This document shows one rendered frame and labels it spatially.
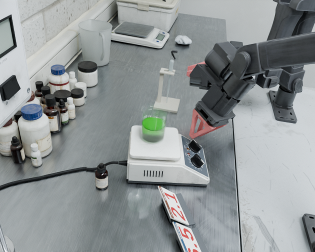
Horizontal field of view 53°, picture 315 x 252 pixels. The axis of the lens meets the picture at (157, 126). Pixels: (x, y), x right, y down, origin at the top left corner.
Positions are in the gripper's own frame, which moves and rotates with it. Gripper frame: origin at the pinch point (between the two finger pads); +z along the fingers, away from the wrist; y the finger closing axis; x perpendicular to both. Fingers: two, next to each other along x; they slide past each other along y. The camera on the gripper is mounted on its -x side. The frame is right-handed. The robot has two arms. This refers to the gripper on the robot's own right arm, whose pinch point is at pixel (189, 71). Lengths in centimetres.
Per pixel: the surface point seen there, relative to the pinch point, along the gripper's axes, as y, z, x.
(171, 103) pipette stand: -0.6, 4.5, 12.9
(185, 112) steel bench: 2.3, -0.6, 13.8
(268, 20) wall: -112, -41, 13
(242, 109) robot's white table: -5.6, -19.7, 14.1
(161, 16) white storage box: -71, 19, 6
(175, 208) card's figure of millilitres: 45.1, -2.0, 11.2
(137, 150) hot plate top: 36.0, 8.6, 4.5
